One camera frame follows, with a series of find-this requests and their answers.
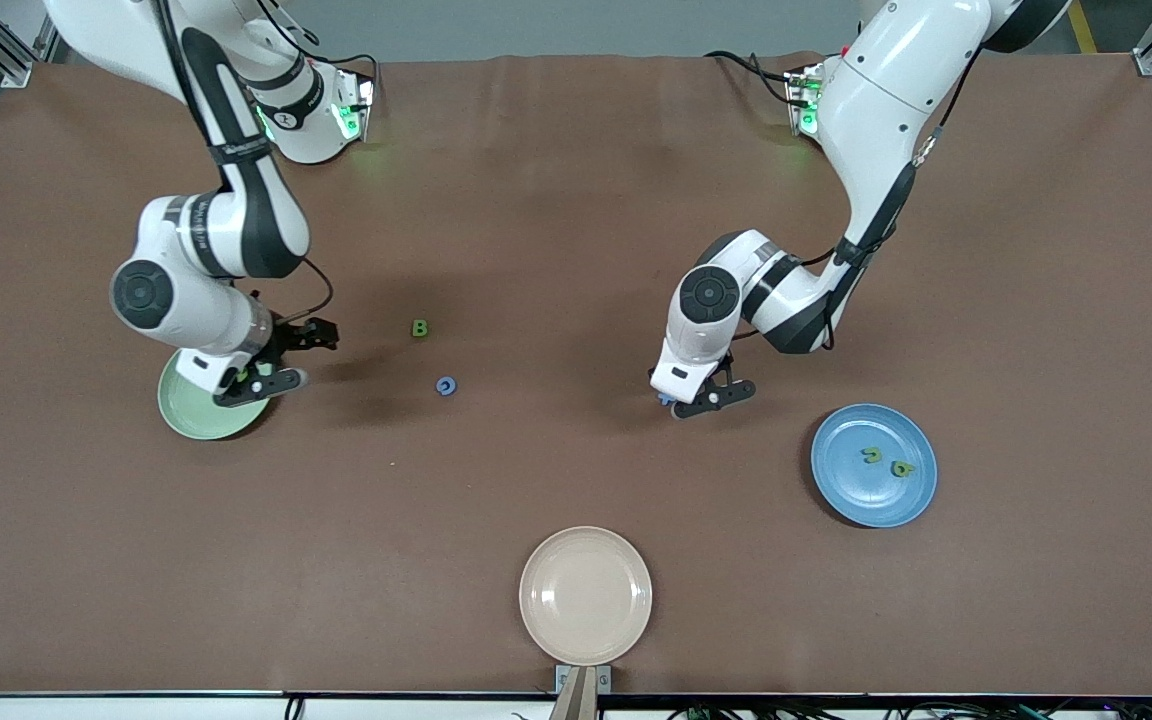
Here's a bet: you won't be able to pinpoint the beige plate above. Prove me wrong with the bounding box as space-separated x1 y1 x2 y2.
519 526 654 667

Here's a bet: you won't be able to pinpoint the grey right base connector box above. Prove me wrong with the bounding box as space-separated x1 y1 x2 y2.
329 72 377 143

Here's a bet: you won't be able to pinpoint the light green plate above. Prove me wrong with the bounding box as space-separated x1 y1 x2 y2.
157 345 277 441

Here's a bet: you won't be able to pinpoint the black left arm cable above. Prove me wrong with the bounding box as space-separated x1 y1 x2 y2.
731 45 982 346

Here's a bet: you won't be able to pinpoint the grey base connector box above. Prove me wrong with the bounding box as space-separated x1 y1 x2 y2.
784 65 829 137
329 72 377 143

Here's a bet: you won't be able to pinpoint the brown table cover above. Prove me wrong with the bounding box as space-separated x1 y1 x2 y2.
0 52 1152 697

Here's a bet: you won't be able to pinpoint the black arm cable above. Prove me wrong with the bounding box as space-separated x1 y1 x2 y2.
161 0 336 326
731 45 982 346

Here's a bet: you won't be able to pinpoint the black base cable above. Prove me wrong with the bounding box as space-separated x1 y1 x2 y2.
704 48 799 107
256 0 383 106

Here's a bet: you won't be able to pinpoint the grey left base connector box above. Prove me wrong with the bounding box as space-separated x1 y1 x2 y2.
784 65 829 137

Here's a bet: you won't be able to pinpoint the black right base cable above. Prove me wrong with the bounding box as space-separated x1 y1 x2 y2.
256 0 383 106

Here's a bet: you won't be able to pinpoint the blue plate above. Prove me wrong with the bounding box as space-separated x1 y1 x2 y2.
810 403 938 529

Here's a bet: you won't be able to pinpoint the grey metal mount bracket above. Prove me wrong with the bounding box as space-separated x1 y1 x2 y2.
555 664 612 695

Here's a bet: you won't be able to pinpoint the black left base cable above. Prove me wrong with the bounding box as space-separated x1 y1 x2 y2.
704 48 799 107

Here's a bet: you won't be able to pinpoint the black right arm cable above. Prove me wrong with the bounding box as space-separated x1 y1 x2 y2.
161 0 336 326

